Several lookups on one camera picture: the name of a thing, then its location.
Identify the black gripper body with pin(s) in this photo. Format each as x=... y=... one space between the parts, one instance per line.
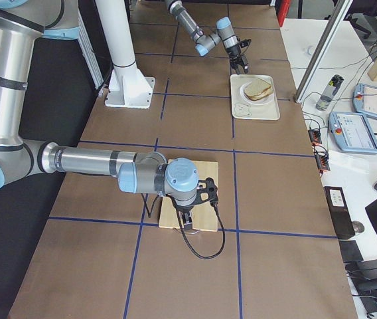
x=234 y=53
x=184 y=209

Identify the aluminium frame post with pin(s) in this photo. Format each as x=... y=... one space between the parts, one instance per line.
x=340 y=11

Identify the far teach pendant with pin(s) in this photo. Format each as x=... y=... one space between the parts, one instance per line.
x=365 y=100

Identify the teach pendant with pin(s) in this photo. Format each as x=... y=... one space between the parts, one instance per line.
x=352 y=132
x=365 y=100

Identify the white round plate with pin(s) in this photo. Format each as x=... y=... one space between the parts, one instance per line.
x=262 y=101

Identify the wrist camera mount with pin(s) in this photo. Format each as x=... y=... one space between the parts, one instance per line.
x=206 y=191
x=244 y=43

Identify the red black connector block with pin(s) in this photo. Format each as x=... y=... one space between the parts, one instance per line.
x=320 y=152

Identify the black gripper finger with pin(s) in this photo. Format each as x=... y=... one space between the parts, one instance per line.
x=244 y=63
x=186 y=218
x=234 y=63

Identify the near teach pendant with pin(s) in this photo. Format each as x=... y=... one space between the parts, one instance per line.
x=352 y=132

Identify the cream bear tray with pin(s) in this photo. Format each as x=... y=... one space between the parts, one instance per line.
x=244 y=110

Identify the white camera pole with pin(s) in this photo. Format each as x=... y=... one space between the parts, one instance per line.
x=115 y=25

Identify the clear water bottle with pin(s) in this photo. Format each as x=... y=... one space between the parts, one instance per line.
x=329 y=92

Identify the black box with label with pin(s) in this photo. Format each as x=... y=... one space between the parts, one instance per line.
x=338 y=209

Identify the bread slice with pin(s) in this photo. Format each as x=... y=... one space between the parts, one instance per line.
x=256 y=95
x=259 y=84

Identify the white pole base plate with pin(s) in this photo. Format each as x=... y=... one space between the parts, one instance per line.
x=129 y=88

